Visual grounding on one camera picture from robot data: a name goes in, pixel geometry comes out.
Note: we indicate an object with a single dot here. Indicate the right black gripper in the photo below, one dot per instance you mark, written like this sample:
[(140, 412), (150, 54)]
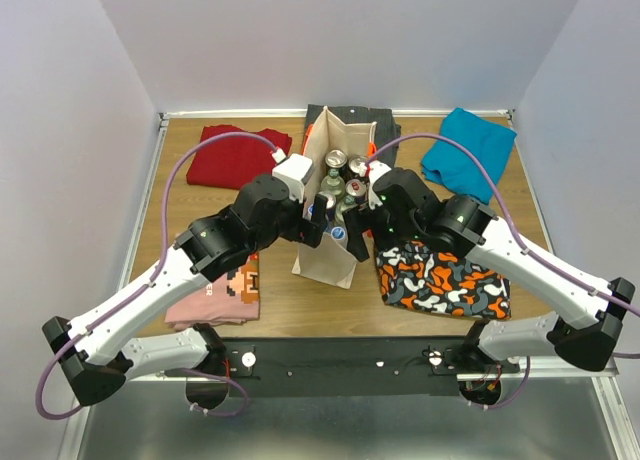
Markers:
[(359, 219)]

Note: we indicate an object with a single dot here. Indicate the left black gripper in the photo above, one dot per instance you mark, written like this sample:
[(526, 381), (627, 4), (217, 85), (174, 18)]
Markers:
[(306, 231)]

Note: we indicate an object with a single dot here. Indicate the beige canvas tote bag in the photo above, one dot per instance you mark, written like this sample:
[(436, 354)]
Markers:
[(330, 263)]

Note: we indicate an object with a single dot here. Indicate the blue cap bottle front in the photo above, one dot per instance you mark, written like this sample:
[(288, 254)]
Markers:
[(339, 235)]

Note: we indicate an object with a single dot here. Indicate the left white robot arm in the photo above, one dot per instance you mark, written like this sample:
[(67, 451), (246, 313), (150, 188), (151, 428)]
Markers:
[(99, 351)]

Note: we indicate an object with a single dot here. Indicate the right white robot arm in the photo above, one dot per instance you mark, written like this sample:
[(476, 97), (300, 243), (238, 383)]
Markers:
[(587, 314)]

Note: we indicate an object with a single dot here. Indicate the red top can right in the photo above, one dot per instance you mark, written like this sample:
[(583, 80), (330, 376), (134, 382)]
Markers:
[(357, 190)]

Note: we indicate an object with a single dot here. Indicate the silver top can right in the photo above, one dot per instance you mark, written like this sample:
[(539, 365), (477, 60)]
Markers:
[(358, 168)]

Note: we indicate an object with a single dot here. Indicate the orange camouflage folded garment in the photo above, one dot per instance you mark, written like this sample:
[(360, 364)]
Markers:
[(412, 277)]

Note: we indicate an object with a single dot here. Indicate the folded dark grey garment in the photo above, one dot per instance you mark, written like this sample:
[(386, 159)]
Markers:
[(386, 129)]

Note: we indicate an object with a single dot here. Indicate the folded pink graphic shirt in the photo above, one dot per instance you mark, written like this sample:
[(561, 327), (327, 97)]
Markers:
[(234, 298)]

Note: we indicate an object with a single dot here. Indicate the folded red shirt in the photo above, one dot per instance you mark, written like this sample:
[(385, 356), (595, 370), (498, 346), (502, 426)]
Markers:
[(230, 163)]

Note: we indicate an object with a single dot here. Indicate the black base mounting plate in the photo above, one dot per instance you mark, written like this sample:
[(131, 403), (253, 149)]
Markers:
[(352, 366)]

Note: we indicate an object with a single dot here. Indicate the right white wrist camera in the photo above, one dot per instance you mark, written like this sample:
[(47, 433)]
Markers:
[(376, 170)]

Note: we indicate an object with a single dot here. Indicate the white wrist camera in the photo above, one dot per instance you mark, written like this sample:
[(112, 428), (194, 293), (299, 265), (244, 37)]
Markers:
[(376, 170), (294, 171)]

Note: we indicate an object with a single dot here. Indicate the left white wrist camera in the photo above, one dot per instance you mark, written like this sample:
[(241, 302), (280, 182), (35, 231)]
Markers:
[(294, 171)]

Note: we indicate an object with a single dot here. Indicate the aluminium table frame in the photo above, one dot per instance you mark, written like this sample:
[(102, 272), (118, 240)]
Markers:
[(559, 413)]

